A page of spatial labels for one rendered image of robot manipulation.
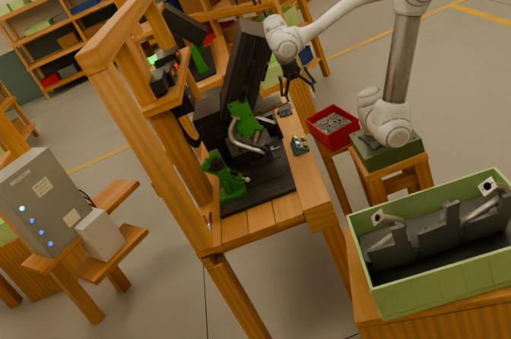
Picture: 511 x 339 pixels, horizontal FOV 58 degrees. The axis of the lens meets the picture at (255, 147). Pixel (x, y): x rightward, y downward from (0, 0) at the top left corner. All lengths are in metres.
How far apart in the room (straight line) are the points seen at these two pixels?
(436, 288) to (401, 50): 0.94
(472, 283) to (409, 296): 0.21
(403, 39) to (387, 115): 0.33
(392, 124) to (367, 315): 0.79
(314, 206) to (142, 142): 0.83
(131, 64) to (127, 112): 0.40
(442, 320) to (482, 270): 0.24
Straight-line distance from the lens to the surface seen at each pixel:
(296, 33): 1.88
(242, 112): 2.59
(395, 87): 2.06
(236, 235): 2.25
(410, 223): 2.00
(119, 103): 1.91
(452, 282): 1.73
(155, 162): 2.01
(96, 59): 1.86
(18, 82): 12.66
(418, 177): 2.43
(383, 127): 2.07
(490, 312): 1.86
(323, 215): 2.20
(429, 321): 1.84
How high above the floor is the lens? 2.19
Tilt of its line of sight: 27 degrees down
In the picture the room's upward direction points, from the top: 25 degrees counter-clockwise
